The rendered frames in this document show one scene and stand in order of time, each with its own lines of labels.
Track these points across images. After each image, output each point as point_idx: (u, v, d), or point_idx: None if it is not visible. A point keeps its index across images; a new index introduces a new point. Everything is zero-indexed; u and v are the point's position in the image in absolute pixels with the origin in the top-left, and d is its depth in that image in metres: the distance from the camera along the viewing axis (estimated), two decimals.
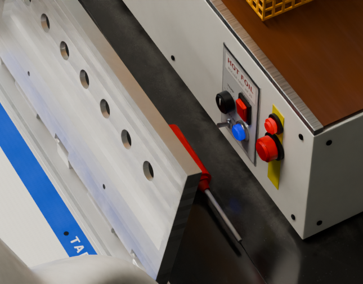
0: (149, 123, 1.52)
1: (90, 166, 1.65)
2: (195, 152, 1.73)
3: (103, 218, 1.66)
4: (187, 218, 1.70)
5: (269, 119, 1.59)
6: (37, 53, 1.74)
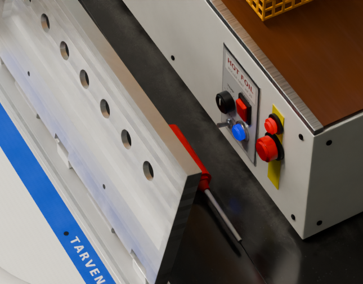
0: (149, 123, 1.52)
1: (90, 166, 1.65)
2: (195, 152, 1.73)
3: (103, 218, 1.66)
4: (187, 218, 1.70)
5: (269, 119, 1.59)
6: (37, 53, 1.74)
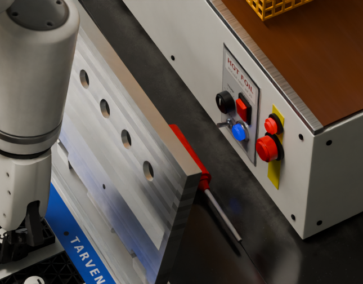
0: (149, 123, 1.52)
1: (90, 166, 1.65)
2: (195, 152, 1.73)
3: (103, 218, 1.66)
4: (187, 218, 1.70)
5: (269, 119, 1.59)
6: None
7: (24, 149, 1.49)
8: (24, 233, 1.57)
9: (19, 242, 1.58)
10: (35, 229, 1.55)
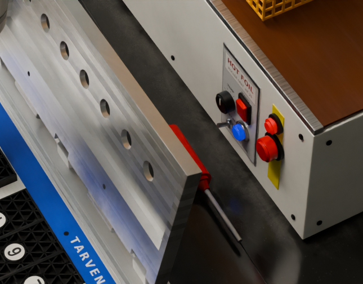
0: (149, 123, 1.52)
1: (90, 166, 1.65)
2: (195, 152, 1.73)
3: (103, 218, 1.66)
4: (187, 218, 1.70)
5: (269, 119, 1.59)
6: (37, 53, 1.74)
7: None
8: None
9: None
10: None
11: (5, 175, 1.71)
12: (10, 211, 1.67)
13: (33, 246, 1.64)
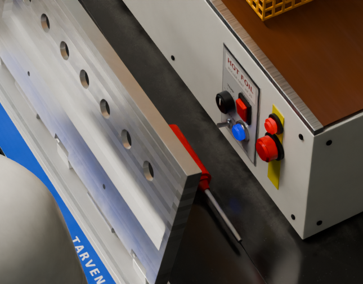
0: (149, 123, 1.52)
1: (90, 166, 1.65)
2: (195, 152, 1.73)
3: (103, 218, 1.66)
4: (187, 218, 1.70)
5: (269, 119, 1.59)
6: (37, 53, 1.74)
7: None
8: None
9: None
10: None
11: None
12: None
13: None
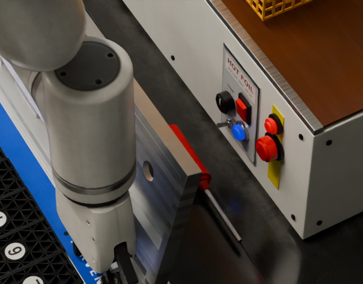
0: (149, 123, 1.52)
1: None
2: (195, 152, 1.73)
3: None
4: (187, 218, 1.70)
5: (269, 119, 1.59)
6: None
7: (99, 199, 1.46)
8: (119, 274, 1.54)
9: (116, 283, 1.55)
10: (126, 269, 1.52)
11: (16, 188, 1.70)
12: (11, 210, 1.67)
13: (34, 245, 1.64)
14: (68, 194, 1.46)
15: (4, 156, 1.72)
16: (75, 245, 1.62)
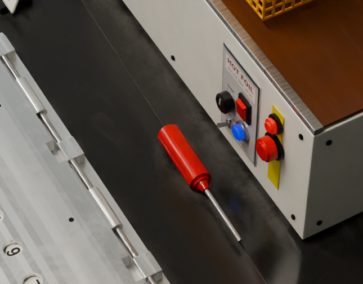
0: None
1: None
2: (195, 152, 1.73)
3: (109, 220, 1.67)
4: (187, 218, 1.70)
5: (269, 119, 1.59)
6: None
7: None
8: None
9: None
10: None
11: None
12: None
13: None
14: None
15: None
16: None
